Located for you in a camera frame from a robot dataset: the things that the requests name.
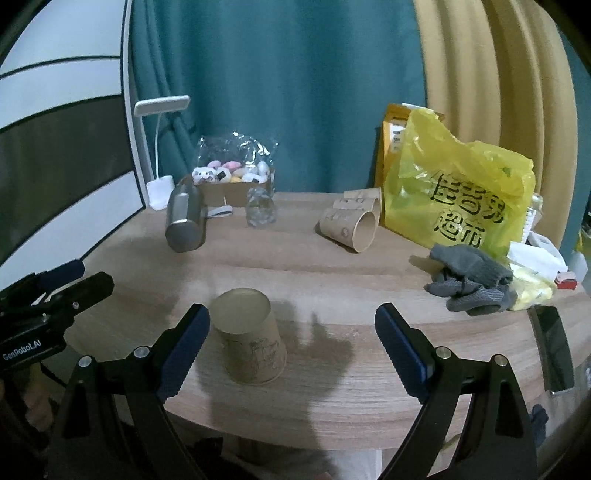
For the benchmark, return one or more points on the orange paper bag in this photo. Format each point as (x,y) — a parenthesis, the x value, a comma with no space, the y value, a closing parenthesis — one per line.
(392,143)

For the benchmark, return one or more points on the yellow plastic bag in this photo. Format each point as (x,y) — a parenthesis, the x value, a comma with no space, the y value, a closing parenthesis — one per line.
(457,194)

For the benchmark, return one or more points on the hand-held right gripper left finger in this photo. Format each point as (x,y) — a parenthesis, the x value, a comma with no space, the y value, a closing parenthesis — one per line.
(184,350)

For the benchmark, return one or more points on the dark blue cloth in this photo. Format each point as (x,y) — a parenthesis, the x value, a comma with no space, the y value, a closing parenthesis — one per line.
(539,422)

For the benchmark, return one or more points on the steel water bottle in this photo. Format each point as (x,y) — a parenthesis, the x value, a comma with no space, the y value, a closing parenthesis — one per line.
(183,217)

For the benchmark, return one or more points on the beige curtain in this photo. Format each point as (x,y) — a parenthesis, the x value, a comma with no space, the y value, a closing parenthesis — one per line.
(489,78)

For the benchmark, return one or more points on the teal curtain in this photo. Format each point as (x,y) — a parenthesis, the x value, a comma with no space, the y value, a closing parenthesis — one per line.
(286,83)

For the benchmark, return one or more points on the cardboard box of plush toys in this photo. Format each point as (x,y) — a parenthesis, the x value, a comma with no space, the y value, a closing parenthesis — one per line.
(231,187)

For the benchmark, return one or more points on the white desk lamp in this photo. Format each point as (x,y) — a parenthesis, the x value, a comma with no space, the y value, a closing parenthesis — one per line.
(159,105)

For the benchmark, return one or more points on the small red box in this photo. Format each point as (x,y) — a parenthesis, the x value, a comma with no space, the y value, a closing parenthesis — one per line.
(567,280)

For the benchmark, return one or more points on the grey knitted gloves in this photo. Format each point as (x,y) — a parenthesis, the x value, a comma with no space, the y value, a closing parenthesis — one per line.
(471,277)

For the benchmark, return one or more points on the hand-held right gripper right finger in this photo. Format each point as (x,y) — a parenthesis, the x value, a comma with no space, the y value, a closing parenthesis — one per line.
(400,350)

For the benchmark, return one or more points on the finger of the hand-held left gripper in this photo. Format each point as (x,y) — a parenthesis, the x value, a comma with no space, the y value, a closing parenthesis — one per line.
(62,272)
(87,288)

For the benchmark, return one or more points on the person's left hand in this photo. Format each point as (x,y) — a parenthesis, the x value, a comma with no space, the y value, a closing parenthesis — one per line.
(37,392)

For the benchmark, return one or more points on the clear plastic bag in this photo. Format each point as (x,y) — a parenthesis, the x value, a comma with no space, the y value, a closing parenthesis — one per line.
(235,147)

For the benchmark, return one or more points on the yellow cloth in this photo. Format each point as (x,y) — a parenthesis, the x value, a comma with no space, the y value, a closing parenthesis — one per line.
(533,286)

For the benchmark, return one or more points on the black phone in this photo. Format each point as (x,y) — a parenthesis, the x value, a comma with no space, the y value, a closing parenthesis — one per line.
(556,350)

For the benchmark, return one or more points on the brown paper cup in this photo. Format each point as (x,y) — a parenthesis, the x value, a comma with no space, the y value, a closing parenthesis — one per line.
(344,228)
(251,341)
(358,198)

